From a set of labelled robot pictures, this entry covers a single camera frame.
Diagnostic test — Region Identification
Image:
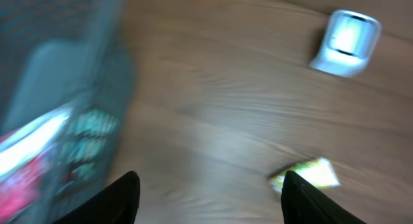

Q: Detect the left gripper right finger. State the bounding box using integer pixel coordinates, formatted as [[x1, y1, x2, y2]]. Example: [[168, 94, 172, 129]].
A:
[[281, 170, 365, 224]]

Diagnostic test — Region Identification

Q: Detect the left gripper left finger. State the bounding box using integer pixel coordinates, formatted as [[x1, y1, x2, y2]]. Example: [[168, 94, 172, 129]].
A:
[[53, 170, 140, 224]]

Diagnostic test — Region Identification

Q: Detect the green juice carton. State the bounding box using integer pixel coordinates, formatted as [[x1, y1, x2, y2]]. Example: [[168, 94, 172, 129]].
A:
[[268, 158, 340, 194]]

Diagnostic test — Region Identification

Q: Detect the teal wet wipes pack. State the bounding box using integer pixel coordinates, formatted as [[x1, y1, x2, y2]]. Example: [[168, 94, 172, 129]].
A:
[[59, 109, 119, 183]]

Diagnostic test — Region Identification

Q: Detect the white conditioner tube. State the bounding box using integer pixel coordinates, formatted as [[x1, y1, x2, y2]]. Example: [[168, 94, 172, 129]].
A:
[[1, 107, 73, 181]]

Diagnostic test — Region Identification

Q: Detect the red purple pad pack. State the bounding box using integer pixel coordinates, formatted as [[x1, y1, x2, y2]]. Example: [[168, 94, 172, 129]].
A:
[[1, 133, 52, 223]]

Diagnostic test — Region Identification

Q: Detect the white barcode scanner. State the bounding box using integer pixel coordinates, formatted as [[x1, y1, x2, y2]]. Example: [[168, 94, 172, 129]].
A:
[[310, 10, 381, 77]]

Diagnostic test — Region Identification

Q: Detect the grey plastic basket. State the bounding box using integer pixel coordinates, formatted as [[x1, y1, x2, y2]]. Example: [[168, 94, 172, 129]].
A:
[[1, 0, 134, 223]]

